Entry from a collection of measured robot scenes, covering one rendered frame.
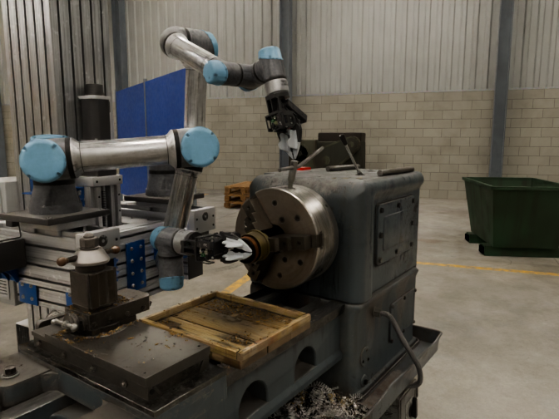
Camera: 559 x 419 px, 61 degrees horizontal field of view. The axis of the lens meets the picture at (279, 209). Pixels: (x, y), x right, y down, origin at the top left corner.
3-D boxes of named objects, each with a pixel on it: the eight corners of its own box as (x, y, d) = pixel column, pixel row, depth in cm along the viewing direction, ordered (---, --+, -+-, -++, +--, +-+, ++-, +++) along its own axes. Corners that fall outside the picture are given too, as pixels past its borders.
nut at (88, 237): (92, 245, 105) (91, 229, 104) (103, 248, 102) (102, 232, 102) (76, 248, 102) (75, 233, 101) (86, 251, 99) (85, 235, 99)
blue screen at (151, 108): (101, 206, 968) (94, 88, 932) (140, 203, 1009) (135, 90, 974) (167, 244, 622) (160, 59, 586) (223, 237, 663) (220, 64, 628)
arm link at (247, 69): (225, 69, 161) (244, 56, 153) (250, 72, 168) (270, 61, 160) (229, 91, 161) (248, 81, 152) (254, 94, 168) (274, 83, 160)
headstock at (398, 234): (324, 249, 222) (324, 166, 216) (423, 265, 195) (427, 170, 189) (242, 280, 174) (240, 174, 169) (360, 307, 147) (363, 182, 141)
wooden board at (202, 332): (215, 302, 152) (215, 289, 151) (311, 327, 131) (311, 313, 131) (139, 332, 128) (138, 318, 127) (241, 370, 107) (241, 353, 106)
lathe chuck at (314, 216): (246, 263, 164) (258, 175, 156) (324, 297, 147) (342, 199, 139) (229, 270, 156) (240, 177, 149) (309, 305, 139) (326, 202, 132)
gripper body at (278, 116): (267, 134, 152) (259, 97, 152) (283, 134, 159) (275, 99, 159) (286, 127, 147) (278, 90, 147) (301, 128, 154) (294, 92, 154)
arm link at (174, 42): (148, 18, 175) (218, 56, 144) (175, 23, 182) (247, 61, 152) (144, 50, 180) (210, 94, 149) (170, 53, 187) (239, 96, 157)
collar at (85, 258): (96, 255, 108) (95, 243, 107) (117, 260, 103) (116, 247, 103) (62, 263, 102) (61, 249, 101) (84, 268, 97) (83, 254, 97)
